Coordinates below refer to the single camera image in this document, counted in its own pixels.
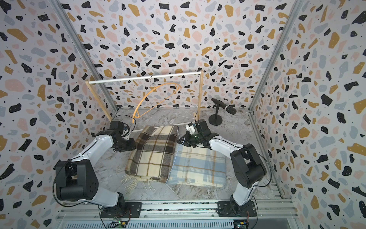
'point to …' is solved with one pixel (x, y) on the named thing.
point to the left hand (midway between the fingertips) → (133, 146)
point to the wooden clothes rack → (200, 87)
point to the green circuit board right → (240, 223)
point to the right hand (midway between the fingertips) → (178, 142)
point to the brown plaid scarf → (150, 160)
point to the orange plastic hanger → (138, 115)
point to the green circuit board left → (118, 224)
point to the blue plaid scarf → (198, 166)
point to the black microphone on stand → (216, 119)
